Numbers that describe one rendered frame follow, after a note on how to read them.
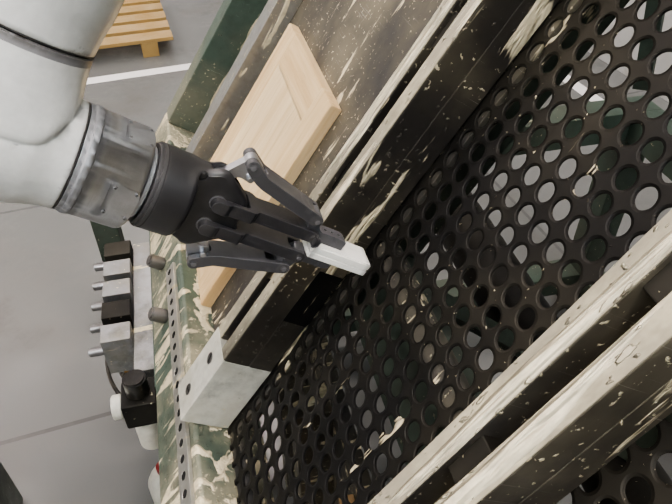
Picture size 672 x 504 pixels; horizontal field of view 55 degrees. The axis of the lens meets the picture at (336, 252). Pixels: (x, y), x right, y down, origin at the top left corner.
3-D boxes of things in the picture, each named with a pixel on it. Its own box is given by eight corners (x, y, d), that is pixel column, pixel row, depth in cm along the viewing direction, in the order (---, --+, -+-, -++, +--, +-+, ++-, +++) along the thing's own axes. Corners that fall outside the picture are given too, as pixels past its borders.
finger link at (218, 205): (204, 187, 58) (210, 175, 57) (308, 224, 63) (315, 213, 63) (207, 213, 55) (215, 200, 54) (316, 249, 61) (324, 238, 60)
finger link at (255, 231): (203, 220, 55) (195, 232, 56) (308, 260, 61) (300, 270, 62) (199, 194, 58) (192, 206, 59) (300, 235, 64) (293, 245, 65)
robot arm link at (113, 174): (89, 139, 45) (168, 169, 48) (94, 82, 52) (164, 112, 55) (45, 232, 49) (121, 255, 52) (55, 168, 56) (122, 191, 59)
